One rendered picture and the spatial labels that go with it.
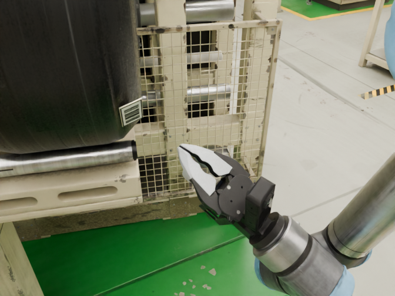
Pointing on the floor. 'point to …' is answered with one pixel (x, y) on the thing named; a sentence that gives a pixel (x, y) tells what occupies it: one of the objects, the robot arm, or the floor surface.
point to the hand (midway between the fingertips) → (186, 150)
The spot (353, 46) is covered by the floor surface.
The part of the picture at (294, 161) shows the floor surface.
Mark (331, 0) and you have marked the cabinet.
